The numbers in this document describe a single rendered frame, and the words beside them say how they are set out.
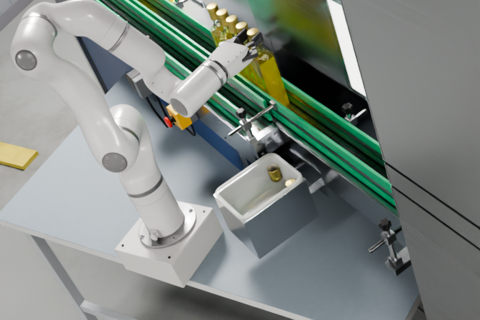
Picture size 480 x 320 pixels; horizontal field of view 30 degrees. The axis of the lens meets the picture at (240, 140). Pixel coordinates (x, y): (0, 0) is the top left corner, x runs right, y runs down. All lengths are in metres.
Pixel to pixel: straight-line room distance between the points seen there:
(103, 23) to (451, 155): 1.15
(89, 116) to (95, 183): 0.80
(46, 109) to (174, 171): 2.10
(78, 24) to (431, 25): 1.24
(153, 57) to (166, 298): 1.63
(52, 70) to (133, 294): 1.69
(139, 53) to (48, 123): 2.70
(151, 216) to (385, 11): 1.48
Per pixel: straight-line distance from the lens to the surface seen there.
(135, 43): 2.36
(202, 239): 2.78
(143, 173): 2.62
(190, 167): 3.13
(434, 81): 1.37
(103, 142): 2.50
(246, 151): 2.74
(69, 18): 2.34
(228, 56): 2.50
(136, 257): 2.78
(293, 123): 2.60
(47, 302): 4.07
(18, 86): 5.47
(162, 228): 2.73
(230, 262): 2.76
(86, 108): 2.48
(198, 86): 2.42
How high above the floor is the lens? 2.74
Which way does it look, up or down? 39 degrees down
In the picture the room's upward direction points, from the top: 22 degrees counter-clockwise
